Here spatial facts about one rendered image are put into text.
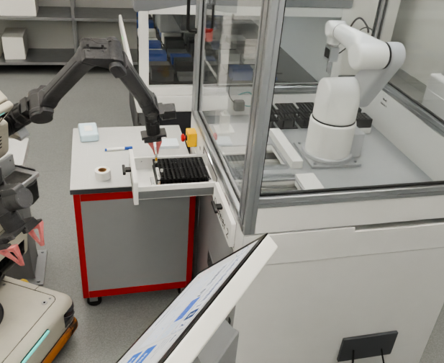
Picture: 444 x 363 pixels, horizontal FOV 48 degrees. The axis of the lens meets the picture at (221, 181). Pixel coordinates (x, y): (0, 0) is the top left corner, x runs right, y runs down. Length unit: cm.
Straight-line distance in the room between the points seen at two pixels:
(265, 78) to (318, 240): 67
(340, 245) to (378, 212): 18
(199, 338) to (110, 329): 164
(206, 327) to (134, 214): 138
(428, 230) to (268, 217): 66
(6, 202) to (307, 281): 111
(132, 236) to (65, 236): 88
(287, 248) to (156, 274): 102
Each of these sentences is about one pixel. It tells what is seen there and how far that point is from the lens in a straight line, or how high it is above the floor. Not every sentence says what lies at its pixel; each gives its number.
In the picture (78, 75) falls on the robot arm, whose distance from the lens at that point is 168.
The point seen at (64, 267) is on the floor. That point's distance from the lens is 304.
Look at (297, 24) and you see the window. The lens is 144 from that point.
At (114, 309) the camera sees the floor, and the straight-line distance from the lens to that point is 276.
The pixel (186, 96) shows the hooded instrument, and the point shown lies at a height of 90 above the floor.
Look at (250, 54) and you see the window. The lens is 160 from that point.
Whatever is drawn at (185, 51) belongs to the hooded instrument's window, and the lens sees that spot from 281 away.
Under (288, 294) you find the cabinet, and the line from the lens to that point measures 197.
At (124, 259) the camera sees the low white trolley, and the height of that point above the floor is 32.
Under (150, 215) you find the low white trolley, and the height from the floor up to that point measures 58.
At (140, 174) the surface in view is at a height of 84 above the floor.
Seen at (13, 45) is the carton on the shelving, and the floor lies 30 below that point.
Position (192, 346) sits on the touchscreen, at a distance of 104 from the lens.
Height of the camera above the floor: 198
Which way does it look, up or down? 31 degrees down
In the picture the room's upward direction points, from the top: 5 degrees clockwise
